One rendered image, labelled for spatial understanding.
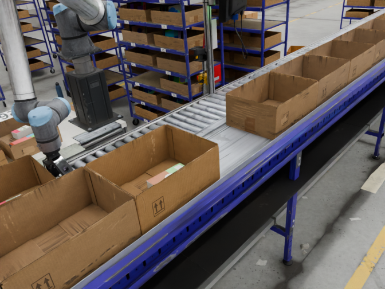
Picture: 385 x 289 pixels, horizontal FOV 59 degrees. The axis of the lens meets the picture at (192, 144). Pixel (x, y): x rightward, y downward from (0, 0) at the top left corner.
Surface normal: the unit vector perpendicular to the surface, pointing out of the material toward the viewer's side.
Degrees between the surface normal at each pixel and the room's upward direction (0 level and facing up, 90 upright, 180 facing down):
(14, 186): 89
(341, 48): 90
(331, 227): 0
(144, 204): 90
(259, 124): 91
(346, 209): 0
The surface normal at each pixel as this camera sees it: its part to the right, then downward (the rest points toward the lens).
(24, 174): 0.68, 0.31
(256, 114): -0.69, 0.41
